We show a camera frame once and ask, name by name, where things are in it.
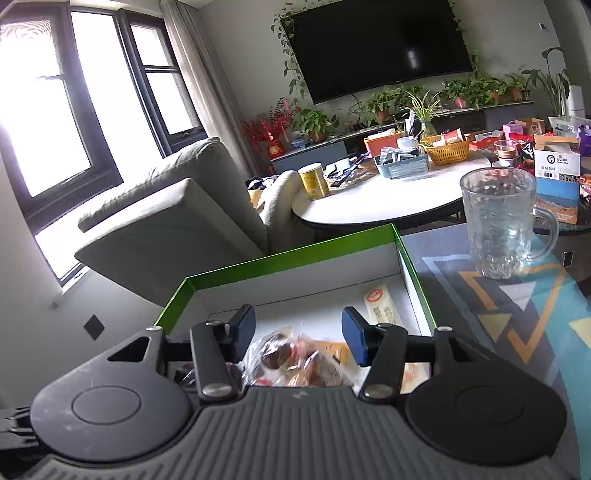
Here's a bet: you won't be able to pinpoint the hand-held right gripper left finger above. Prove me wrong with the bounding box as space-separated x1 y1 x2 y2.
107 304 257 400

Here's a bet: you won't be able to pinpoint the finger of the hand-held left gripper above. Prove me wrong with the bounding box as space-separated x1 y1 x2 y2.
0 406 35 450

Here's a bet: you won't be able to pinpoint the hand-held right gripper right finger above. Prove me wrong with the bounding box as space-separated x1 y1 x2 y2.
341 307 502 400

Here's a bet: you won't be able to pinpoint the beige stick snack packet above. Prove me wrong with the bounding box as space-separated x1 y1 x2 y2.
360 281 402 328

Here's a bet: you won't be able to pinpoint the clear bag of round snacks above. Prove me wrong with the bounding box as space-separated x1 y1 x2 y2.
242 323 356 388

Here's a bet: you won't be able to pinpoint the long beige red-print packet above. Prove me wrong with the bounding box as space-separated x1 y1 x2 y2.
399 362 432 393

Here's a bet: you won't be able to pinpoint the black snack packet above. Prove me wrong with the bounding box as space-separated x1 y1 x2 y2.
174 362 199 391

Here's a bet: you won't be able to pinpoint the green cardboard box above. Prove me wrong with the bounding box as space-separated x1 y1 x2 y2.
154 223 437 393

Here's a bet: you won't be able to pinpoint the grey armchair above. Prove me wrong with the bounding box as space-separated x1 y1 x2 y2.
74 137 303 305

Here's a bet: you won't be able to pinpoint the pile of clothes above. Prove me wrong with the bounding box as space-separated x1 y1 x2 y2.
245 175 278 213

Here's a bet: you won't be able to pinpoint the round white table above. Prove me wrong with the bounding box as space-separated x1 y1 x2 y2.
292 150 504 227

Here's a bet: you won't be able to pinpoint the yellow can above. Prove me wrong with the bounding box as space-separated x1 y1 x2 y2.
298 162 331 200

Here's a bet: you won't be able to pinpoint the dark chopsticks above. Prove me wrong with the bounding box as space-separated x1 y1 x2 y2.
330 154 372 185

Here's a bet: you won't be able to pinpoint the blue plastic basket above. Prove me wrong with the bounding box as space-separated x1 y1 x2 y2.
373 150 430 180

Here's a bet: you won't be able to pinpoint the glass mug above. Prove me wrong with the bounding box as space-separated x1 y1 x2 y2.
459 167 560 280

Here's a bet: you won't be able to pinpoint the orange box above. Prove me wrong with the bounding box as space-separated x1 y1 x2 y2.
363 130 402 158

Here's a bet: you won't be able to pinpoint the red flower arrangement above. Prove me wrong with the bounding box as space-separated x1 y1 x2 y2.
240 97 296 158

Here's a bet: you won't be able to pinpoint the yellow woven basket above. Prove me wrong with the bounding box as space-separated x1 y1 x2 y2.
420 134 472 166

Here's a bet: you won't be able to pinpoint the large dark framed window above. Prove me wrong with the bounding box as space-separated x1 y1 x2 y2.
0 4 125 222

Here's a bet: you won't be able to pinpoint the potted pothos plant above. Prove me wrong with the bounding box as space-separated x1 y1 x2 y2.
441 74 509 109
291 107 340 143
367 85 428 123

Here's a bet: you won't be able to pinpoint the spider plant in vase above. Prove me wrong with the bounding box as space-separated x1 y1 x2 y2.
399 92 451 139

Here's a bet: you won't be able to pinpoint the red box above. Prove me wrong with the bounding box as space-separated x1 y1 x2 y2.
471 130 504 151

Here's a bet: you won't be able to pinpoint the beige curtain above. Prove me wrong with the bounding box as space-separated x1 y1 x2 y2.
159 0 259 176

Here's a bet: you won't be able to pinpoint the dark round side table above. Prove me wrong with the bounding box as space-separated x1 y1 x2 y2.
531 212 591 241

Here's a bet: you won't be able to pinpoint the white box with dark label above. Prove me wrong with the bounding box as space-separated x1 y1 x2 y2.
533 143 581 225

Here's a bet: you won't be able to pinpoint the narrow dark framed window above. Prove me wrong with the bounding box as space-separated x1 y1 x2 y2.
117 11 208 158

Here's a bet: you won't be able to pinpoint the trailing vine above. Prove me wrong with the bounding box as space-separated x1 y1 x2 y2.
271 0 481 100

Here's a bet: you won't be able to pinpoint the grey television cabinet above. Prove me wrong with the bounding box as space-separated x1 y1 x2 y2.
270 102 536 174

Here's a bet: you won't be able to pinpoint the brown paper bag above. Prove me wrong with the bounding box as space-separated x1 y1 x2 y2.
515 117 546 137

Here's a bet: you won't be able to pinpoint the small potted plant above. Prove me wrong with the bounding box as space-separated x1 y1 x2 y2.
505 69 529 102

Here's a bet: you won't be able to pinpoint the tall leafy plant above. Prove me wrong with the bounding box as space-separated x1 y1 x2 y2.
522 46 571 116

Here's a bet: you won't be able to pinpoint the white air purifier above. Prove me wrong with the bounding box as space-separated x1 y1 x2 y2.
568 85 587 116

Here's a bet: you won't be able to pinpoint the dark wall socket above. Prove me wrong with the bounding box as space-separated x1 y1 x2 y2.
83 314 105 341

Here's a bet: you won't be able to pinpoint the wall-mounted television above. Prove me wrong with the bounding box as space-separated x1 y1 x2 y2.
284 0 474 106

